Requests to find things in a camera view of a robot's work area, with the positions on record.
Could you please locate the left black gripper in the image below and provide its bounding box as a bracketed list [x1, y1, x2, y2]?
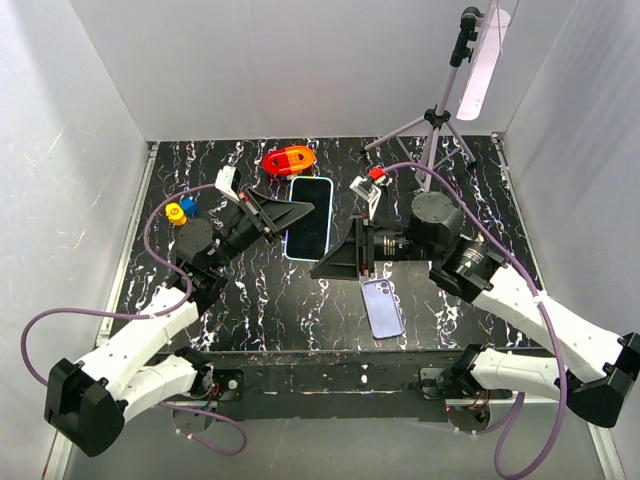
[208, 187, 314, 272]

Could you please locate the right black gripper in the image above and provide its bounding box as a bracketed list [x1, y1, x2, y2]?
[310, 213, 439, 281]

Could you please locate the phone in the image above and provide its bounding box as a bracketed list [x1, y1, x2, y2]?
[284, 176, 334, 262]

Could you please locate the lilac phone case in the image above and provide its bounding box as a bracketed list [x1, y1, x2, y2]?
[361, 279, 404, 340]

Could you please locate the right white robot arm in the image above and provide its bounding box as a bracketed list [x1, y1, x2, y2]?
[311, 192, 639, 428]

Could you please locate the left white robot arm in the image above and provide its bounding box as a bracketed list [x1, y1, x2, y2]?
[44, 188, 314, 457]

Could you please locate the red orange toy boat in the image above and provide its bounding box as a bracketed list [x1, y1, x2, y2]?
[262, 145, 316, 178]

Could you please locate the blue toy block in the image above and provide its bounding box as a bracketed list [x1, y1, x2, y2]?
[179, 197, 198, 217]

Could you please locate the yellow toy block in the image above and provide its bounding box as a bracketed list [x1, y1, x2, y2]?
[165, 202, 189, 227]

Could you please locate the white light bar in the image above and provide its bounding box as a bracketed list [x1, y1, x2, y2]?
[456, 0, 511, 121]

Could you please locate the lilac tripod stand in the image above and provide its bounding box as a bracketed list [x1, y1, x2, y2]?
[360, 7, 484, 169]

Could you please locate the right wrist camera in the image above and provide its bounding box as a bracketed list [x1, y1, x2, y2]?
[349, 167, 389, 220]

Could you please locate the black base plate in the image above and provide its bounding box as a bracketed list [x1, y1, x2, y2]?
[202, 350, 462, 422]

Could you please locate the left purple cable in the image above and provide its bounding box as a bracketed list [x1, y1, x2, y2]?
[22, 183, 249, 455]

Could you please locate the purple cable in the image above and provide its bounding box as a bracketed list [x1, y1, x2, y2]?
[382, 161, 571, 479]
[22, 183, 249, 455]

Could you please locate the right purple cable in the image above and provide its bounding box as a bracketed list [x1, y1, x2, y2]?
[382, 161, 571, 479]

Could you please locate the aluminium frame rail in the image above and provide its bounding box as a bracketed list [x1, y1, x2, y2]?
[39, 142, 166, 476]

